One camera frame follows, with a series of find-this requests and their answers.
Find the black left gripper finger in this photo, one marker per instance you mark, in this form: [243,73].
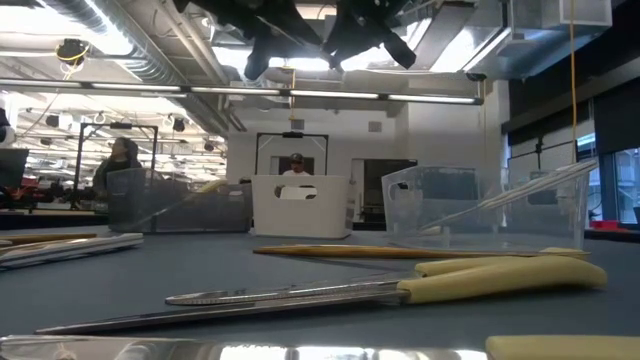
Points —
[259,52]

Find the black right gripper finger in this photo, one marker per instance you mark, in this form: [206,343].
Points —
[337,52]
[401,50]

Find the clear plastic utensil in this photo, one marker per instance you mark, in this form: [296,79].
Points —
[540,185]

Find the wooden chopstick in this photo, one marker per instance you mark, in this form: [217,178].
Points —
[350,251]

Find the silver patterned table knife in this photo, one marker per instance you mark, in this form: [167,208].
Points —
[100,247]

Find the gold table knife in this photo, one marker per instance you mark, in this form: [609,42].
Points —
[50,238]

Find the LED light bar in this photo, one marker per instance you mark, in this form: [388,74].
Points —
[235,91]

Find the person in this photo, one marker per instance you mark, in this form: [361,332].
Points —
[296,162]
[117,160]

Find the clear plastic bin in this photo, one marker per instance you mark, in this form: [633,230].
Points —
[450,200]

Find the white plastic bin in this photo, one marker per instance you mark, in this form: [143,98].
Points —
[300,215]

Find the smoky grey plastic bin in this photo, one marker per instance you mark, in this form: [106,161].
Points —
[150,210]

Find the red box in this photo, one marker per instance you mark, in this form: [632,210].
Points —
[605,225]

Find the black monitor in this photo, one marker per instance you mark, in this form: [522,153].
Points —
[14,167]

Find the black background rig frame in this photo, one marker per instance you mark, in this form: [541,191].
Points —
[292,134]
[120,125]

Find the rectangular metal air duct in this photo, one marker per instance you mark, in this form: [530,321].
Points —
[525,30]

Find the silver ventilation duct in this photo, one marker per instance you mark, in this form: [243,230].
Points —
[125,45]

